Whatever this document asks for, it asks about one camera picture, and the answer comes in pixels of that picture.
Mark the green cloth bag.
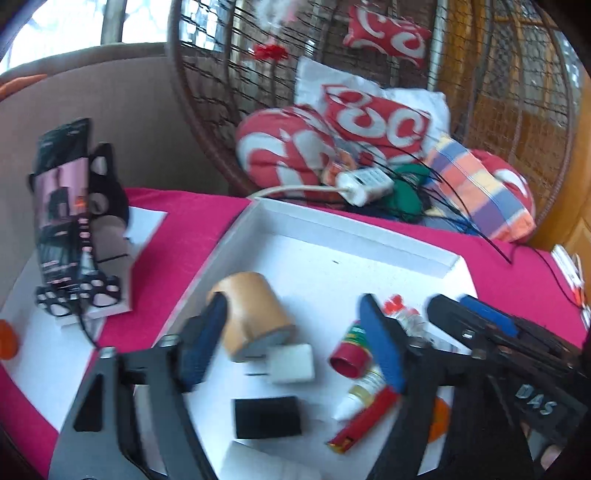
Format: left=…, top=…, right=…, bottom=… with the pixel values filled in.
left=372, top=164, right=432, bottom=222

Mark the red pillow with white border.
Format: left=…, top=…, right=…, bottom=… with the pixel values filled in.
left=294, top=56, right=451, bottom=162

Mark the brown packing tape roll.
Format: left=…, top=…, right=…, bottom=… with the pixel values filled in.
left=206, top=271, right=297, bottom=363

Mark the small red white pillow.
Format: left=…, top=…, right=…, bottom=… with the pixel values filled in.
left=342, top=4, right=432, bottom=69

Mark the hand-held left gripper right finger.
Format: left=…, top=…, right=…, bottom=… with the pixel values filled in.
left=359, top=293, right=536, bottom=480

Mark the plaid patchwork pillow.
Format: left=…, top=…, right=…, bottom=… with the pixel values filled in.
left=422, top=134, right=536, bottom=243

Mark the pink tablecloth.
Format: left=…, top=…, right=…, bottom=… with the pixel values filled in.
left=0, top=187, right=591, bottom=480

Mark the red cap glue stick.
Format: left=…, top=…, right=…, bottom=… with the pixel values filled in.
left=329, top=320, right=377, bottom=379

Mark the white cardboard sheet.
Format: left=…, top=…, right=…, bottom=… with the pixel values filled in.
left=0, top=208, right=169, bottom=416

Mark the wicker hanging chair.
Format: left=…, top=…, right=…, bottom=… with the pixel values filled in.
left=166, top=0, right=583, bottom=250

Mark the white power cord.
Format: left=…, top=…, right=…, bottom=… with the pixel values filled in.
left=247, top=184, right=342, bottom=200

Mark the black cat phone stand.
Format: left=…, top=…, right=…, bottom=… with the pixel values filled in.
left=28, top=143, right=134, bottom=319

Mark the small bottle with red cap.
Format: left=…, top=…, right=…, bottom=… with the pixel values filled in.
left=383, top=295, right=430, bottom=344

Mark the red bow ornament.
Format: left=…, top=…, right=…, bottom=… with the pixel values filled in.
left=254, top=42, right=289, bottom=61

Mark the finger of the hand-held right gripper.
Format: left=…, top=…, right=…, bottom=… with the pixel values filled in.
left=459, top=295, right=580, bottom=370
left=427, top=294, right=573, bottom=384

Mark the black smartphone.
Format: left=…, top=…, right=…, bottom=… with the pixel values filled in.
left=30, top=117, right=93, bottom=296

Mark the beige sofa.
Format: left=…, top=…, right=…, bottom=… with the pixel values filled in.
left=0, top=41, right=232, bottom=199

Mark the red white bolster cushion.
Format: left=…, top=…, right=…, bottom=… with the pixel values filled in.
left=471, top=148, right=536, bottom=222
left=235, top=105, right=345, bottom=197

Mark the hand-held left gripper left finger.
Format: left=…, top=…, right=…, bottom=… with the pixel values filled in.
left=48, top=292, right=229, bottom=480

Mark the white charger plug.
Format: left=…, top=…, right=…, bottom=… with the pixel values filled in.
left=245, top=344, right=316, bottom=385

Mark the orange tangerine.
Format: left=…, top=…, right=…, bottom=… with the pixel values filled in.
left=427, top=397, right=451, bottom=444
left=0, top=319, right=20, bottom=361

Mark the white shallow tray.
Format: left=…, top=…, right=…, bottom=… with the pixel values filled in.
left=104, top=198, right=478, bottom=480

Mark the window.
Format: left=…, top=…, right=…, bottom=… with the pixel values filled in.
left=0, top=0, right=174, bottom=75

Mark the red lighter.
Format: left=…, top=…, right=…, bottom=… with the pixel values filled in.
left=327, top=387, right=400, bottom=455

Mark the black cable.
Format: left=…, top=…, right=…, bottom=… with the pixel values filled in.
left=360, top=138, right=585, bottom=308

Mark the black plug adapter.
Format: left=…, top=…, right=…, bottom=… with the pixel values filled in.
left=232, top=395, right=303, bottom=439

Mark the yellow white ointment tube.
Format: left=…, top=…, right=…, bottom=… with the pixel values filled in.
left=332, top=369, right=386, bottom=422

